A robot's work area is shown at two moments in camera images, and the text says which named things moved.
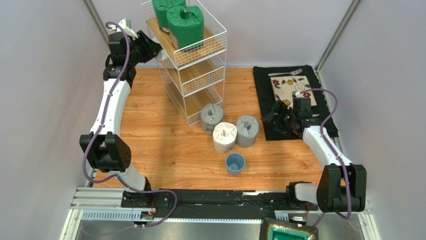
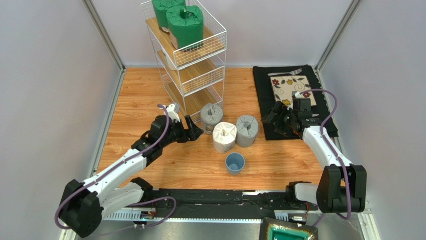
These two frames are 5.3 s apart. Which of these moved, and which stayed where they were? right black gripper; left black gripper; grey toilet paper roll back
Moved: left black gripper
Stayed: grey toilet paper roll back; right black gripper
